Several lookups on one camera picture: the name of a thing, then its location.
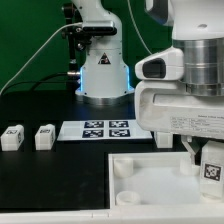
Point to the black camera stand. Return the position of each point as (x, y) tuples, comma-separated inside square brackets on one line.
[(77, 42)]

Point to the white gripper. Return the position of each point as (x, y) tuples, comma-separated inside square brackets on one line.
[(163, 106)]

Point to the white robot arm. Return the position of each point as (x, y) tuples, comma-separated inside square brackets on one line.
[(198, 31)]

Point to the white square tabletop part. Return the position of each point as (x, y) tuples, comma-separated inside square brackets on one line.
[(154, 181)]

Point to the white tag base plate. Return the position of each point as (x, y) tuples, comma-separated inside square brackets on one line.
[(102, 130)]

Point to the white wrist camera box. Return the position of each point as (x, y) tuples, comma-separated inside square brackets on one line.
[(167, 65)]

